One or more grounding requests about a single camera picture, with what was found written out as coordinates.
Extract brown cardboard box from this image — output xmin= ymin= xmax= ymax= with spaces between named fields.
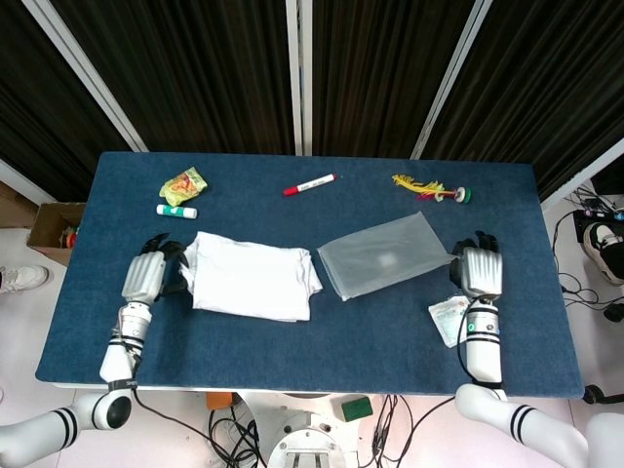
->
xmin=26 ymin=202 xmax=89 ymax=267

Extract black power strip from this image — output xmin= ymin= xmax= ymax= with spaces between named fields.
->
xmin=573 ymin=208 xmax=624 ymax=243

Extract translucent plastic zip bag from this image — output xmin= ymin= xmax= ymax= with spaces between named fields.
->
xmin=316 ymin=210 xmax=459 ymax=302

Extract orange block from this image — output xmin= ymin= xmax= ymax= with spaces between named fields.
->
xmin=205 ymin=392 xmax=237 ymax=411

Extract black floor cable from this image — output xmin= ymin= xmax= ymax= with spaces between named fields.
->
xmin=550 ymin=184 xmax=624 ymax=324
xmin=131 ymin=388 xmax=269 ymax=468
xmin=370 ymin=393 xmax=458 ymax=468

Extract white low frame bar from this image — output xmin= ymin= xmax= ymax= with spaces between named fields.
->
xmin=0 ymin=159 xmax=41 ymax=205
xmin=539 ymin=137 xmax=624 ymax=212

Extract white vertical frame post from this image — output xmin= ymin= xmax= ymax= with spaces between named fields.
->
xmin=285 ymin=0 xmax=301 ymax=156
xmin=300 ymin=0 xmax=315 ymax=157

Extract black and white sneaker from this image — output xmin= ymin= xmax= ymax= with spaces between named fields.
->
xmin=583 ymin=221 xmax=624 ymax=287

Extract red capped white marker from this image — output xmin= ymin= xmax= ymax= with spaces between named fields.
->
xmin=283 ymin=173 xmax=338 ymax=197

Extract yellow crumpled snack packet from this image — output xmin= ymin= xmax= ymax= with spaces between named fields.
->
xmin=159 ymin=166 xmax=209 ymax=207

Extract colourful feather shuttlecock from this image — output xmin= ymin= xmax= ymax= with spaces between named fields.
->
xmin=391 ymin=174 xmax=473 ymax=205

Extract white clothes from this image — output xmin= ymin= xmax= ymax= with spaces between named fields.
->
xmin=183 ymin=231 xmax=324 ymax=323

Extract black stand foot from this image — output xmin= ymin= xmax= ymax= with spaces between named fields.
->
xmin=583 ymin=383 xmax=624 ymax=407

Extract white robot torso base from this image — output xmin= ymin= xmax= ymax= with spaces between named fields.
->
xmin=241 ymin=392 xmax=363 ymax=468

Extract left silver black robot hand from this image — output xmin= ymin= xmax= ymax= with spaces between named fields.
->
xmin=120 ymin=233 xmax=191 ymax=305

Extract white wet wipe packet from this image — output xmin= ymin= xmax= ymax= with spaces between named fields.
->
xmin=427 ymin=294 xmax=472 ymax=348

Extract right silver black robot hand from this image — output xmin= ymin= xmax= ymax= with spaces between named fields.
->
xmin=448 ymin=231 xmax=505 ymax=300

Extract green block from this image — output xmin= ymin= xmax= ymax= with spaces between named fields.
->
xmin=340 ymin=395 xmax=374 ymax=423

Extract dark pleated curtain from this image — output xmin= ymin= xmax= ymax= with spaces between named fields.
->
xmin=421 ymin=0 xmax=624 ymax=202
xmin=0 ymin=0 xmax=134 ymax=202
xmin=51 ymin=0 xmax=296 ymax=155
xmin=310 ymin=0 xmax=477 ymax=159

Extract white slanted frame post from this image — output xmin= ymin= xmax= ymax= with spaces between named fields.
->
xmin=21 ymin=0 xmax=149 ymax=153
xmin=410 ymin=0 xmax=494 ymax=161

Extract green white glue stick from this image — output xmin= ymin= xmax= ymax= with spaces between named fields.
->
xmin=155 ymin=204 xmax=199 ymax=218

